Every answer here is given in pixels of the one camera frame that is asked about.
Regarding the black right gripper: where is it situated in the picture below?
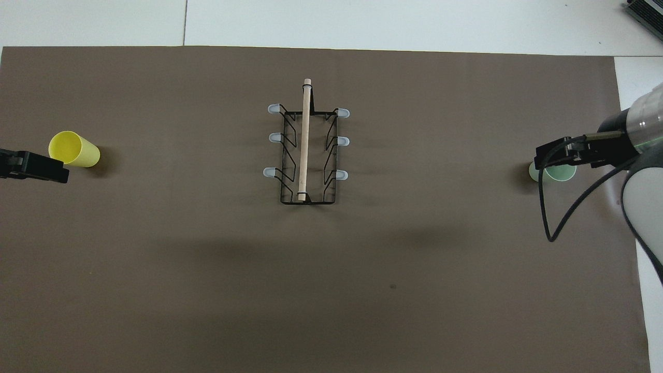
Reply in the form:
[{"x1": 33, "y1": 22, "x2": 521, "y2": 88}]
[{"x1": 535, "y1": 132, "x2": 638, "y2": 170}]

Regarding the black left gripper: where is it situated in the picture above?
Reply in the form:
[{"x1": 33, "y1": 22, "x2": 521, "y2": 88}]
[{"x1": 0, "y1": 149, "x2": 70, "y2": 184}]

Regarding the pale green plastic cup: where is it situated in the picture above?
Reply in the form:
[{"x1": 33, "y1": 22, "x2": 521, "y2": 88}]
[{"x1": 528, "y1": 161, "x2": 577, "y2": 183}]

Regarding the yellow plastic cup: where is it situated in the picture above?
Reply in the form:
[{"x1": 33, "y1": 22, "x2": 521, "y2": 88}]
[{"x1": 49, "y1": 131, "x2": 100, "y2": 168}]

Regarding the grey ridged device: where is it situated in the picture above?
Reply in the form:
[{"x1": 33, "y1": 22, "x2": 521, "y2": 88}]
[{"x1": 624, "y1": 0, "x2": 663, "y2": 40}]

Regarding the brown paper table mat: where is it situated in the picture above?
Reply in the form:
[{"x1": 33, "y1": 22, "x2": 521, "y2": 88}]
[{"x1": 0, "y1": 46, "x2": 651, "y2": 373}]

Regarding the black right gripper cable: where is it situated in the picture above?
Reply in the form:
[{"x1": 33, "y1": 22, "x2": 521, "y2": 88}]
[{"x1": 538, "y1": 137, "x2": 639, "y2": 243}]

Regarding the black wire cup rack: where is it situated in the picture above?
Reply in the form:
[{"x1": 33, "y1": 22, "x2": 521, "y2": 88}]
[{"x1": 263, "y1": 79, "x2": 351, "y2": 206}]

